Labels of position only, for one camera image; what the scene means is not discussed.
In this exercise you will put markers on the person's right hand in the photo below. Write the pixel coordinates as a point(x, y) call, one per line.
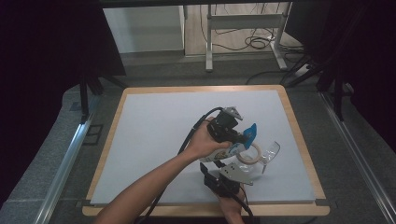
point(233, 208)

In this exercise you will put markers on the glass jar with beige rim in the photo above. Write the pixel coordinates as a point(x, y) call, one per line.
point(241, 159)

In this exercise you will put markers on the white and blue seasoning pouch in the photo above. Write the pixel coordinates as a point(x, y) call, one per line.
point(250, 133)

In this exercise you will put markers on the power strip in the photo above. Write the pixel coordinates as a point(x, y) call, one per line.
point(303, 71)

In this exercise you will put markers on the black curtain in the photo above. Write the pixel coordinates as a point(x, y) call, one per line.
point(46, 46)
point(367, 46)

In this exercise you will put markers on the grey metal desk frame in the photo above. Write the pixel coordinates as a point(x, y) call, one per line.
point(208, 46)

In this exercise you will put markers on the person's left hand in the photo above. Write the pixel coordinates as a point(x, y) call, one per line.
point(202, 143)

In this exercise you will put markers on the white cabinet panel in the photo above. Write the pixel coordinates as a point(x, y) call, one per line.
point(143, 28)

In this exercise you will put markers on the black tripod stand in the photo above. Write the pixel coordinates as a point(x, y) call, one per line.
point(337, 93)
point(84, 96)

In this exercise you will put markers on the aluminium rail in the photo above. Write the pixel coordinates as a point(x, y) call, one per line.
point(358, 155)
point(67, 165)

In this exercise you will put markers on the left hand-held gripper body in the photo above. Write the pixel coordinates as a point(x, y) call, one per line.
point(224, 127)

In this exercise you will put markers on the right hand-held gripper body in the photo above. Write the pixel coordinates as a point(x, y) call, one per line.
point(227, 183)

